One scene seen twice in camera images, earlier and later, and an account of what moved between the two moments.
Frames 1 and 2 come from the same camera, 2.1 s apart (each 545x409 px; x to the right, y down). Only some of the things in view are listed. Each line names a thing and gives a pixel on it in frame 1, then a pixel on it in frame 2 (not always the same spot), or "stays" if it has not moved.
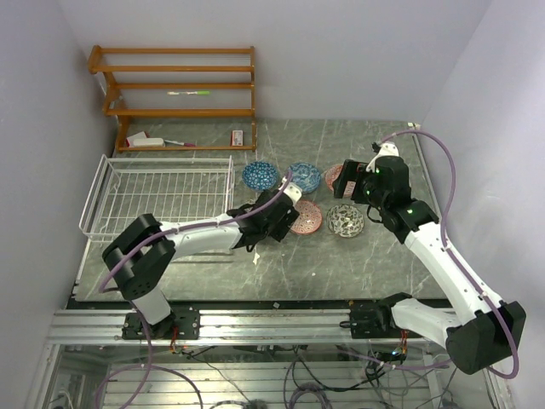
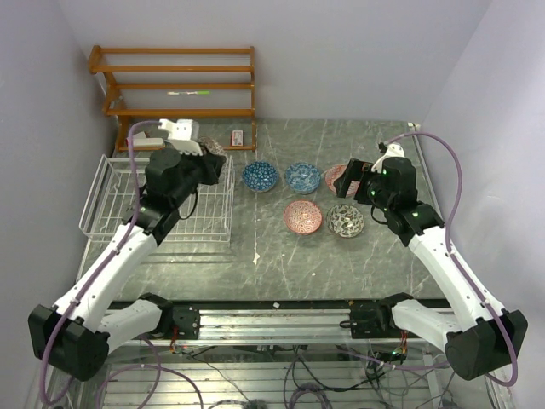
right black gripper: (355, 171) stays
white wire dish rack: (173, 188) stays
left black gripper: (279, 233) to (211, 164)
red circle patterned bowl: (309, 219) stays
